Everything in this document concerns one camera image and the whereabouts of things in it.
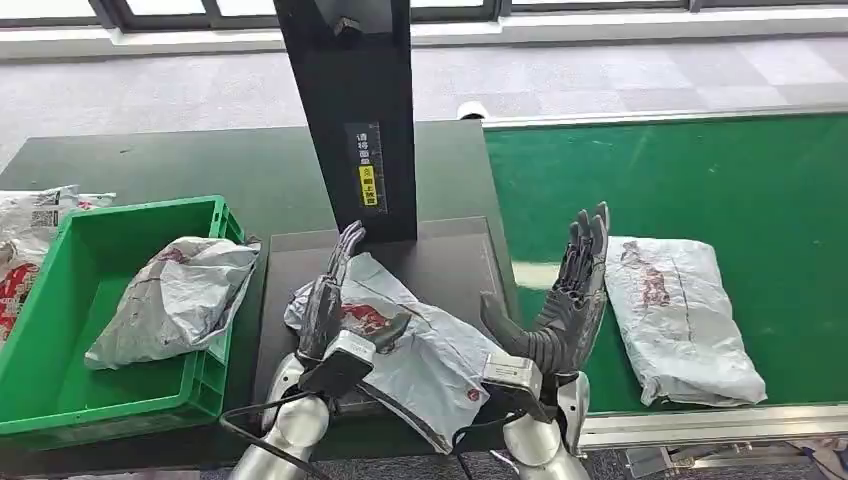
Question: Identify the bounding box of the silver conveyor side rail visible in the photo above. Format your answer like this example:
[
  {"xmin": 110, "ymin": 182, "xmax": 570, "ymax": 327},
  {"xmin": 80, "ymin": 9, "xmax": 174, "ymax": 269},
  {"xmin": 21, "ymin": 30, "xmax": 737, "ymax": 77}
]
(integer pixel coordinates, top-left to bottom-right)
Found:
[
  {"xmin": 481, "ymin": 103, "xmax": 848, "ymax": 129},
  {"xmin": 578, "ymin": 404, "xmax": 848, "ymax": 452}
]

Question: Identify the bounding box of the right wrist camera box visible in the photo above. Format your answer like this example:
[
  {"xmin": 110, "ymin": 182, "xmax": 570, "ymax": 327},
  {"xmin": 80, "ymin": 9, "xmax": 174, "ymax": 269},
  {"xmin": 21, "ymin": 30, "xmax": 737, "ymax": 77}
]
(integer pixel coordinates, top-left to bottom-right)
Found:
[{"xmin": 480, "ymin": 352, "xmax": 552, "ymax": 423}]

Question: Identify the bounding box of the grey parcel bag faded print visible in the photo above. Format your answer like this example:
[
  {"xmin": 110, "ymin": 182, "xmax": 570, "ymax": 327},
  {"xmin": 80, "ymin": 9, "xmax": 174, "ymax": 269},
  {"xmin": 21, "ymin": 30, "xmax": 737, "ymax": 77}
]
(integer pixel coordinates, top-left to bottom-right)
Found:
[{"xmin": 603, "ymin": 235, "xmax": 769, "ymax": 409}]

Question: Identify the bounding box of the dark window frame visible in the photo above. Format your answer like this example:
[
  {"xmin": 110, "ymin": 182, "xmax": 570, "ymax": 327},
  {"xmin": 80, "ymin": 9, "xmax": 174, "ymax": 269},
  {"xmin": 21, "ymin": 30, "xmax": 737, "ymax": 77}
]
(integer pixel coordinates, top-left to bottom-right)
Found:
[{"xmin": 0, "ymin": 0, "xmax": 848, "ymax": 31}]

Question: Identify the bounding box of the white parcel bag with barcode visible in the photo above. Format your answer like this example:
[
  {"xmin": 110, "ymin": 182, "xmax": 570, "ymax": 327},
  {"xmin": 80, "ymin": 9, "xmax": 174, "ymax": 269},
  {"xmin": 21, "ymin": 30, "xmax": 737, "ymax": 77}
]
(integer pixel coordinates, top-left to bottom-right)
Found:
[{"xmin": 0, "ymin": 186, "xmax": 118, "ymax": 346}]

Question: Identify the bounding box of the green conveyor belt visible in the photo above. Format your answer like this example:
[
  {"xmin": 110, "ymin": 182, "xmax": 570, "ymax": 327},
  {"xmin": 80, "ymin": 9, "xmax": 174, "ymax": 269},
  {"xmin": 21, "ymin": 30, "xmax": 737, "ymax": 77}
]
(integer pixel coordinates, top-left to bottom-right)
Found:
[{"xmin": 483, "ymin": 113, "xmax": 848, "ymax": 416}]

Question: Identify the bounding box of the green plastic crate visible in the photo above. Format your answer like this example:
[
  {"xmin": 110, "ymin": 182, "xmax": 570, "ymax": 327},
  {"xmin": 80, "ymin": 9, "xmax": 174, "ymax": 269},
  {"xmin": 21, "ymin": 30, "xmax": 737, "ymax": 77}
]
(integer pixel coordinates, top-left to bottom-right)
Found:
[{"xmin": 0, "ymin": 194, "xmax": 247, "ymax": 453}]

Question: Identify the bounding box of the black scanner stand with platform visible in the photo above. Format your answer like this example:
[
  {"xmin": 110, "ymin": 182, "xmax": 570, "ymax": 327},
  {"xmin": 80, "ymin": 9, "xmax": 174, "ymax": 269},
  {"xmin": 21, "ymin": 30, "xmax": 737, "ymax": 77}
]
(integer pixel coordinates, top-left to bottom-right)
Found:
[{"xmin": 254, "ymin": 0, "xmax": 522, "ymax": 427}]

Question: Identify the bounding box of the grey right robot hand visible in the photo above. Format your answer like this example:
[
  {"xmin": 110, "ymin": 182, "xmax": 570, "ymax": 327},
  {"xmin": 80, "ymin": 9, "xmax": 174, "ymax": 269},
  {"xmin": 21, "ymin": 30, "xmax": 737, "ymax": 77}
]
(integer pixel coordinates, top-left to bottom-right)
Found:
[{"xmin": 479, "ymin": 201, "xmax": 611, "ymax": 380}]

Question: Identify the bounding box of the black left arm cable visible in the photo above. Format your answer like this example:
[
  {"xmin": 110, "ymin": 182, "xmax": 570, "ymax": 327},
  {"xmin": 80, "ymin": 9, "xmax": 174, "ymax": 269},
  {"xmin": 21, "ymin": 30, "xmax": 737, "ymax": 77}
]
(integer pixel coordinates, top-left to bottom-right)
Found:
[{"xmin": 218, "ymin": 390, "xmax": 333, "ymax": 480}]

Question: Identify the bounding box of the black and yellow label sticker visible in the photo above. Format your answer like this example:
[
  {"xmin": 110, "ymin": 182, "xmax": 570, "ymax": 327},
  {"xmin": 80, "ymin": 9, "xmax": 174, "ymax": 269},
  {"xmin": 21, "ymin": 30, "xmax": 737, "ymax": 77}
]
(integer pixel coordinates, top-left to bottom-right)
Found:
[{"xmin": 343, "ymin": 121, "xmax": 388, "ymax": 214}]

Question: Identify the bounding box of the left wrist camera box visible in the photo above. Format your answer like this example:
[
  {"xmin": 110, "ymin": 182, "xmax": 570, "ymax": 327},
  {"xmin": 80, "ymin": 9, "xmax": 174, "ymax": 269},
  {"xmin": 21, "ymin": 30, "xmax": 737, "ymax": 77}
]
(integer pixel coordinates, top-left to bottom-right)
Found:
[{"xmin": 297, "ymin": 329, "xmax": 378, "ymax": 399}]

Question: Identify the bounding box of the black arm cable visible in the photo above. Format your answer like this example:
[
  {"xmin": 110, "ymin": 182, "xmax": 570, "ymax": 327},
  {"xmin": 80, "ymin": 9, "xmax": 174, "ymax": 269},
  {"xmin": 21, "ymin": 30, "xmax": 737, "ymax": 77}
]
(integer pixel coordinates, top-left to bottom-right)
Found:
[
  {"xmin": 218, "ymin": 390, "xmax": 333, "ymax": 480},
  {"xmin": 453, "ymin": 409, "xmax": 528, "ymax": 480}
]

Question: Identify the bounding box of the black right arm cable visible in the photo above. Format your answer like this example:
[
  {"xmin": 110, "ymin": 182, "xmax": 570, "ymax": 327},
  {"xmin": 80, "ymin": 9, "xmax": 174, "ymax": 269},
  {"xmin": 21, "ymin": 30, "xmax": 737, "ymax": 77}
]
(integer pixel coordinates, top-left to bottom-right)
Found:
[{"xmin": 453, "ymin": 409, "xmax": 528, "ymax": 480}]

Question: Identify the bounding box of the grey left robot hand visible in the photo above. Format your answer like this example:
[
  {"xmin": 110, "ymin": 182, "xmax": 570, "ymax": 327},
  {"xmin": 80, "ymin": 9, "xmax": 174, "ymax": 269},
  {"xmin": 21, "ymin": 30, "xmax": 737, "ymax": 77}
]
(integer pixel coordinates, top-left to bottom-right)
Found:
[{"xmin": 295, "ymin": 219, "xmax": 413, "ymax": 364}]

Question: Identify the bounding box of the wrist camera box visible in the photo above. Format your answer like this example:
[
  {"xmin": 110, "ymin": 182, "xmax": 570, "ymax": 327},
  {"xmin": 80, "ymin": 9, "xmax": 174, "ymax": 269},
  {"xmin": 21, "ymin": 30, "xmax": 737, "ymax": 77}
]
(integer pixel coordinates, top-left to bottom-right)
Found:
[
  {"xmin": 297, "ymin": 329, "xmax": 378, "ymax": 399},
  {"xmin": 480, "ymin": 352, "xmax": 552, "ymax": 423}
]

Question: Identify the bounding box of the grey parcel bag red print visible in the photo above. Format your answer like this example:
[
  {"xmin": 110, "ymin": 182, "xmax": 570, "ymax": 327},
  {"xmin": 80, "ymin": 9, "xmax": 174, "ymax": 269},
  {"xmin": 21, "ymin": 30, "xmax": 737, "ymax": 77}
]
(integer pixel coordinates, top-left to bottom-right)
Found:
[{"xmin": 284, "ymin": 251, "xmax": 526, "ymax": 456}]

